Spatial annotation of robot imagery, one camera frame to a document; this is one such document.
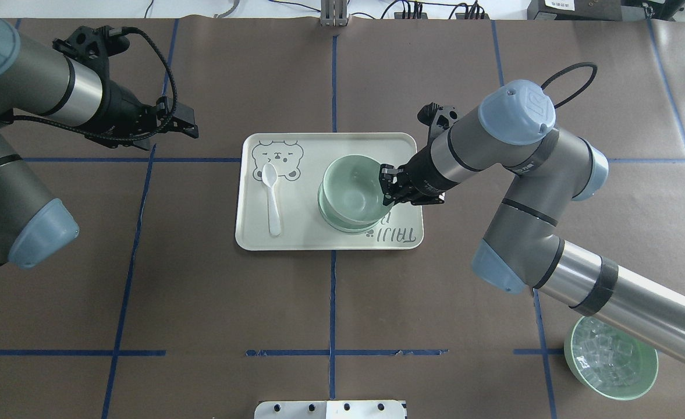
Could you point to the second grey robot arm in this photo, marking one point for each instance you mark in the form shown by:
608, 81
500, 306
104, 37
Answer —
68, 85

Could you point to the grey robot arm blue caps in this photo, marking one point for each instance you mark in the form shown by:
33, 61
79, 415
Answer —
515, 127

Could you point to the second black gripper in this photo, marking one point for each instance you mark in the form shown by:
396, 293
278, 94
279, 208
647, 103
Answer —
122, 107

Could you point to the cream serving tray bear print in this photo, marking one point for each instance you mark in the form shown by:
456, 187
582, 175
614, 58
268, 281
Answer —
300, 160

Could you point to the white plastic spoon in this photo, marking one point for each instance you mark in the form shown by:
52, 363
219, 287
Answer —
270, 180

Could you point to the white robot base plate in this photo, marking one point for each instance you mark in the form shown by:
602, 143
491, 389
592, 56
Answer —
332, 409

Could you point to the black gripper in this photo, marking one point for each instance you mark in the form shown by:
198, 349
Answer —
421, 178

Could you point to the blue tape grid lines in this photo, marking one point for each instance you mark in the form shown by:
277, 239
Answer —
156, 312

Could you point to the green bowl with ice cubes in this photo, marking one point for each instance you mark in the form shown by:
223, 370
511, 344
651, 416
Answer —
609, 361

